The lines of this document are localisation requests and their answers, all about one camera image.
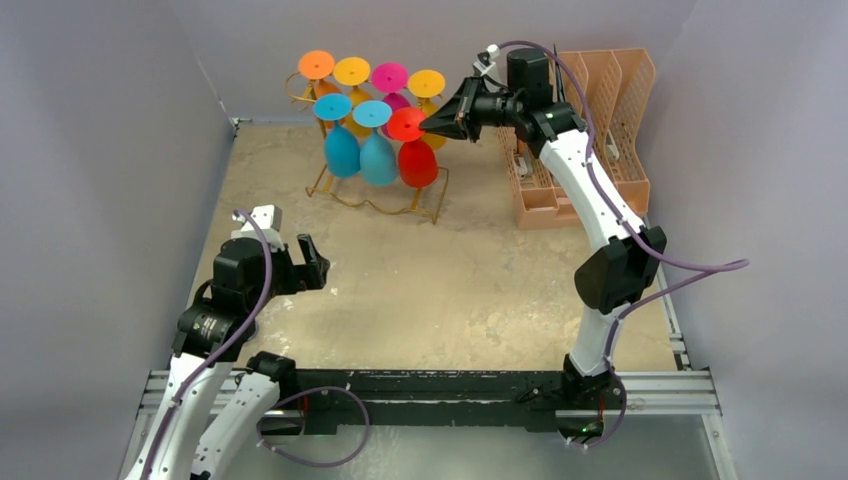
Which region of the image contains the gold wire wine glass rack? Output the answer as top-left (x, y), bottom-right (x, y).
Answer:
top-left (305, 112), bottom-right (450, 224)

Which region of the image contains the orange wine glass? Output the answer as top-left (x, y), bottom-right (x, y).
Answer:
top-left (298, 50), bottom-right (340, 103)

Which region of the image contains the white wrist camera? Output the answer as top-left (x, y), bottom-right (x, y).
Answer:
top-left (473, 44), bottom-right (501, 83)
top-left (230, 204), bottom-right (284, 252)

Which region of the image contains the light blue wine glass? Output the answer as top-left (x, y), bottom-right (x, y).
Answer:
top-left (353, 100), bottom-right (398, 187)

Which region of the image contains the magenta wine glass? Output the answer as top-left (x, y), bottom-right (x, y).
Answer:
top-left (370, 62), bottom-right (411, 112)

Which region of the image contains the yellow wine glass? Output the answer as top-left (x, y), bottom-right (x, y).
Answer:
top-left (406, 69), bottom-right (446, 117)
top-left (333, 56), bottom-right (373, 138)

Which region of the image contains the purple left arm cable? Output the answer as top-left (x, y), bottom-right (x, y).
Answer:
top-left (139, 209), bottom-right (274, 480)

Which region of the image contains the red wine glass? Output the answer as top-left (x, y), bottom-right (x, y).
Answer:
top-left (387, 107), bottom-right (439, 188)

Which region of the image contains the aluminium frame rail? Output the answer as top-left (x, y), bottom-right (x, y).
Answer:
top-left (137, 369), bottom-right (721, 416)

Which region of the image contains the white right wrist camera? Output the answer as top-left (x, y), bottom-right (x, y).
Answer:
top-left (473, 44), bottom-right (501, 83)

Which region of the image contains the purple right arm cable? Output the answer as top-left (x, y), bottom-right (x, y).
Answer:
top-left (498, 40), bottom-right (751, 452)

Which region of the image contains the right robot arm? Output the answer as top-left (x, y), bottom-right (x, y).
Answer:
top-left (419, 41), bottom-right (667, 407)

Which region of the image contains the peach plastic file organizer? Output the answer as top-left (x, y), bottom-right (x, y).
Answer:
top-left (497, 48), bottom-right (655, 230)

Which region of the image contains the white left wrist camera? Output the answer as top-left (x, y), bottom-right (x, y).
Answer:
top-left (230, 204), bottom-right (284, 252)

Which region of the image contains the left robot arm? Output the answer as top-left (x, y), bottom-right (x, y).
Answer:
top-left (128, 232), bottom-right (330, 479)

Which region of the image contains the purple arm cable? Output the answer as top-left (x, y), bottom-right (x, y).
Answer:
top-left (139, 209), bottom-right (274, 480)
top-left (498, 40), bottom-right (751, 452)

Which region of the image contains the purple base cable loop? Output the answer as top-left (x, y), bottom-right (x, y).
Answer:
top-left (256, 386), bottom-right (371, 470)

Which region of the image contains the yellow wine glass right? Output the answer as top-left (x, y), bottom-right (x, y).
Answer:
top-left (406, 69), bottom-right (446, 117)

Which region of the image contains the dark folder in organizer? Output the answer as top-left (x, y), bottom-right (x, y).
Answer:
top-left (552, 61), bottom-right (566, 102)

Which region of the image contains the yellow wine glass back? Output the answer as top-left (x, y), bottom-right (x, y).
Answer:
top-left (333, 56), bottom-right (373, 138)

